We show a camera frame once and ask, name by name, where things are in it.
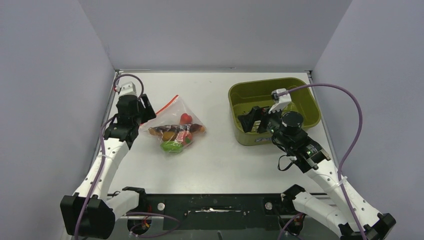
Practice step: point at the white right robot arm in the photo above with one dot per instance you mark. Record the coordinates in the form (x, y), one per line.
(351, 217)

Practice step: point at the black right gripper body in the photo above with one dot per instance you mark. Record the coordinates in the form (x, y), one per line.
(269, 121)

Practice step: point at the small red toy piece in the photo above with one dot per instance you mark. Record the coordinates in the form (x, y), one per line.
(185, 118)

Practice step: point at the green toy starfruit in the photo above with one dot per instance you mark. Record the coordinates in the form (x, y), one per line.
(172, 146)

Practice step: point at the pink toy peach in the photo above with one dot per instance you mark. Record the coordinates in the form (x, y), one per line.
(184, 137)

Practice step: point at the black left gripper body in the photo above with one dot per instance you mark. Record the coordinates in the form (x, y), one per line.
(137, 119)

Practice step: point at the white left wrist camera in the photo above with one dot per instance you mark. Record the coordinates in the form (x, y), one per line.
(125, 89)

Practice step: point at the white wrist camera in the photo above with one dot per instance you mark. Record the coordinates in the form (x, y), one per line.
(125, 89)
(281, 98)

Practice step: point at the olive green plastic tub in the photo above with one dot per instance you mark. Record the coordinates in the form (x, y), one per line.
(250, 101)

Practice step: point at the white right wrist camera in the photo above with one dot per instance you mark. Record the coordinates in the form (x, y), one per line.
(281, 98)

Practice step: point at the brown toy potato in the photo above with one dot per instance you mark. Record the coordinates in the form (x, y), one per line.
(168, 136)

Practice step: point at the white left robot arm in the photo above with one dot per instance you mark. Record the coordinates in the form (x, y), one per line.
(88, 212)

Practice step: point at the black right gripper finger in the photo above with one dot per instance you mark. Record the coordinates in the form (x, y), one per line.
(256, 113)
(247, 122)

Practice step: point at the clear zip top bag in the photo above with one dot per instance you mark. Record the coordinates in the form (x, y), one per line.
(170, 114)

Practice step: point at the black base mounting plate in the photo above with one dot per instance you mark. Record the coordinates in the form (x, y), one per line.
(218, 211)

